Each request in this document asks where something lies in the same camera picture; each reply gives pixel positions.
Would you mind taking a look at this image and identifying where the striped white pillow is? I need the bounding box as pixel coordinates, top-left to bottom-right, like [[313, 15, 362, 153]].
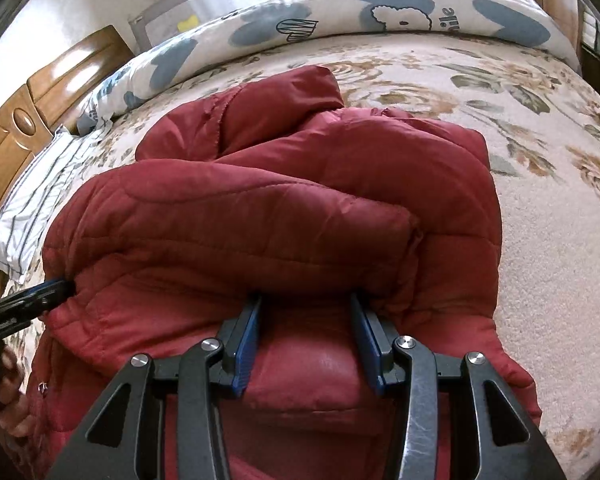
[[0, 122, 112, 284]]

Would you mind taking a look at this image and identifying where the red puffer jacket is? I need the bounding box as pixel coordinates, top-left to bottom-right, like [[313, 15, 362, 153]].
[[27, 66, 541, 479]]

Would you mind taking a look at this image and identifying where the floral cream bed blanket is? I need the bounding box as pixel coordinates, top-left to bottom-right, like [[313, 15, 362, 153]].
[[0, 31, 600, 480]]

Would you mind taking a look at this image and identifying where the person's left hand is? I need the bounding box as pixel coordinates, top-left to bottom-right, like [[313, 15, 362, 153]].
[[0, 347, 35, 441]]

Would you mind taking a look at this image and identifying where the white blue patterned duvet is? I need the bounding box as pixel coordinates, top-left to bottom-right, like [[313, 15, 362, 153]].
[[76, 0, 580, 136]]

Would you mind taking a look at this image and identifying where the wooden headboard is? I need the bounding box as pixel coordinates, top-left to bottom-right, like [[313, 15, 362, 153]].
[[0, 25, 133, 296]]

